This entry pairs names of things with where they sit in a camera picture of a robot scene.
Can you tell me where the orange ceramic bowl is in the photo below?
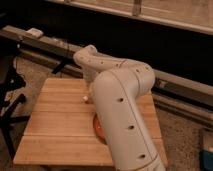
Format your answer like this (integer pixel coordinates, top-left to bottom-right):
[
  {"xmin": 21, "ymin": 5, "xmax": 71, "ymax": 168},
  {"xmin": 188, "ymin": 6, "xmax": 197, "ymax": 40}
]
[{"xmin": 93, "ymin": 115, "xmax": 106, "ymax": 144}]

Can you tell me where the white plastic bottle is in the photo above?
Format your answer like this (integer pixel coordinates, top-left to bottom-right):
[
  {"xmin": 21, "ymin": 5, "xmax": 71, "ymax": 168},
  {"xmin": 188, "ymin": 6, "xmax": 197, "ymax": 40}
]
[{"xmin": 83, "ymin": 84, "xmax": 93, "ymax": 104}]

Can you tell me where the white box on rail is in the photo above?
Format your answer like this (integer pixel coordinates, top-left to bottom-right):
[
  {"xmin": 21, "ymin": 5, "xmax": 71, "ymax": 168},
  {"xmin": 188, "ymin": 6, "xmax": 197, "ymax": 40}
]
[{"xmin": 26, "ymin": 28, "xmax": 43, "ymax": 38}]

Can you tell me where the long metal rail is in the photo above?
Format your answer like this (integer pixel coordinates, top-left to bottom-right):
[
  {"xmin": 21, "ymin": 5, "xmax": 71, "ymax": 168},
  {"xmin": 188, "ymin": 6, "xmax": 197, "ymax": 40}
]
[{"xmin": 0, "ymin": 26, "xmax": 213, "ymax": 127}]

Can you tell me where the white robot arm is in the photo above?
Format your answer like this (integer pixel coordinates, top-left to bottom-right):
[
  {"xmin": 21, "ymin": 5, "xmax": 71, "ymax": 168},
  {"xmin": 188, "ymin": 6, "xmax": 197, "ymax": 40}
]
[{"xmin": 73, "ymin": 45, "xmax": 166, "ymax": 171}]

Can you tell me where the black tripod stand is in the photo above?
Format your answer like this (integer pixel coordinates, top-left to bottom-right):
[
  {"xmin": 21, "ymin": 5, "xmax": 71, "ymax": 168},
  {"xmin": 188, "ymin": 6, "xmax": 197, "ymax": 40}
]
[{"xmin": 0, "ymin": 49, "xmax": 31, "ymax": 160}]

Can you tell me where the blue container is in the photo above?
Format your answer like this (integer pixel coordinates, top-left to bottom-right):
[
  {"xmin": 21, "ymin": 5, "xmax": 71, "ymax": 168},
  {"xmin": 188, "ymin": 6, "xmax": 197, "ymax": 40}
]
[{"xmin": 199, "ymin": 128, "xmax": 213, "ymax": 171}]

